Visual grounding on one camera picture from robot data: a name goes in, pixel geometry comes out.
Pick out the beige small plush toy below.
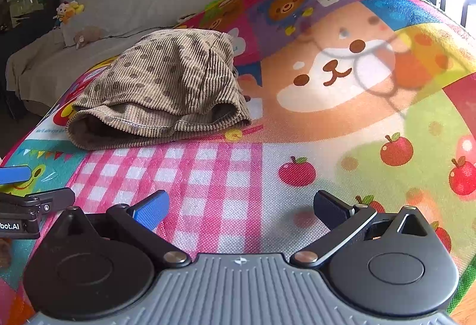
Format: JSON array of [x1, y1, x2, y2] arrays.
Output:
[[72, 26, 103, 49]]

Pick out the colourful small plush toy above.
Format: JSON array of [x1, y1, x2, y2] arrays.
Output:
[[54, 1, 84, 27]]

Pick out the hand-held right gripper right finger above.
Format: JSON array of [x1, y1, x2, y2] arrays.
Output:
[[290, 190, 428, 270]]

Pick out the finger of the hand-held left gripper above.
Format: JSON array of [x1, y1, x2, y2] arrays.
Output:
[[0, 188, 76, 217], [0, 166, 33, 192]]

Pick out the beige covered sofa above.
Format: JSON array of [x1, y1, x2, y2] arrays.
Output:
[[5, 0, 242, 117]]

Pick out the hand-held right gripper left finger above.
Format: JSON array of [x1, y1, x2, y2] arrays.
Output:
[[61, 190, 192, 268]]

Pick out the tan dotted corduroy clothes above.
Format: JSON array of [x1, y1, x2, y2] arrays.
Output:
[[66, 28, 251, 151]]

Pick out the dark cabinet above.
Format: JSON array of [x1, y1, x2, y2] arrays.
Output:
[[0, 0, 60, 121]]

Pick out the colourful printed play mat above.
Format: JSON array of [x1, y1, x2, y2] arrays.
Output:
[[0, 0, 476, 325]]

